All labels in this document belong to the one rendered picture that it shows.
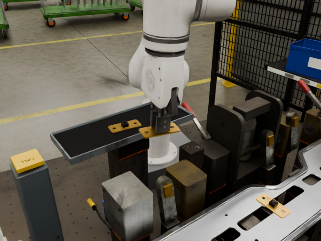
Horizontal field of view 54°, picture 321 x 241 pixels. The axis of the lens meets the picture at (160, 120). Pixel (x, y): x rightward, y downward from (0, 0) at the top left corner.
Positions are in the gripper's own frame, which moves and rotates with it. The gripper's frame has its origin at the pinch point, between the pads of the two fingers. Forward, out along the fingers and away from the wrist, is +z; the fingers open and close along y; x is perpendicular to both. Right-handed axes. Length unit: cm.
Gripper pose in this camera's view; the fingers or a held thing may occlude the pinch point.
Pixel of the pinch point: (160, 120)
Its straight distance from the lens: 66.0
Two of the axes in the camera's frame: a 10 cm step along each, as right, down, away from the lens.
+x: 9.0, -1.7, 3.9
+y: 4.2, 4.8, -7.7
